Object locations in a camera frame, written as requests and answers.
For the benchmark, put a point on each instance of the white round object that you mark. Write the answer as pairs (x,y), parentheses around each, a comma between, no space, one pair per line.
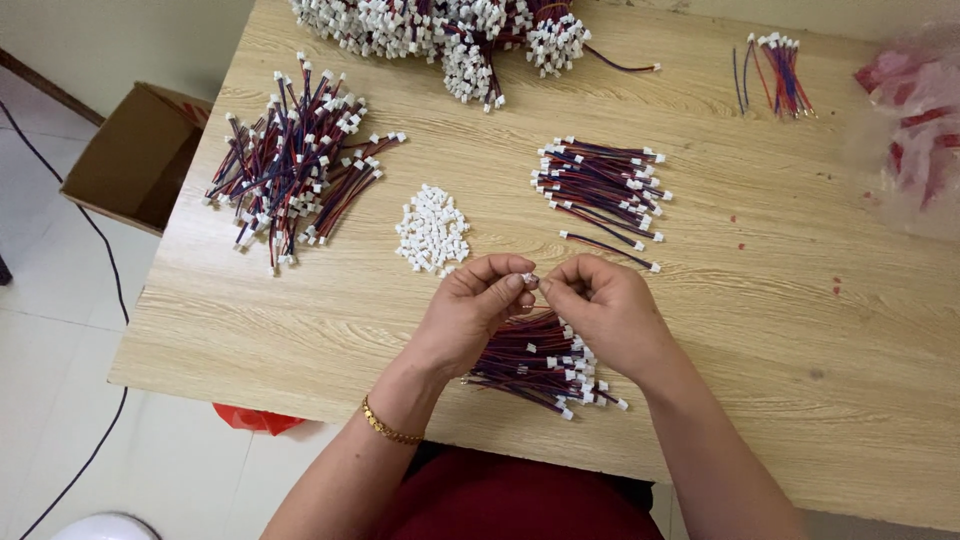
(109,527)

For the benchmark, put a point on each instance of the clear red printed plastic bag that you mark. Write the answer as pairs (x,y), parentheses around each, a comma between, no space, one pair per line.
(919,127)

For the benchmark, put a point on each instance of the brown cardboard box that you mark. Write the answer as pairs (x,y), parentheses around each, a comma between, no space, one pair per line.
(135,161)

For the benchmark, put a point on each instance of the person's right hand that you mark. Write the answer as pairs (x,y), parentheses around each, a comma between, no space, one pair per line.
(615,315)

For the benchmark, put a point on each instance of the person's left hand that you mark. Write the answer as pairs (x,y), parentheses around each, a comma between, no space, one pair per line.
(465,315)

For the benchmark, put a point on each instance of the person's dark red clothing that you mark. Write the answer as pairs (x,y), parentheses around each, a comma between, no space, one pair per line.
(517,495)

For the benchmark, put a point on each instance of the pile of loose white connectors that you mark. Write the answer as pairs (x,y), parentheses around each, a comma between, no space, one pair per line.
(433,231)

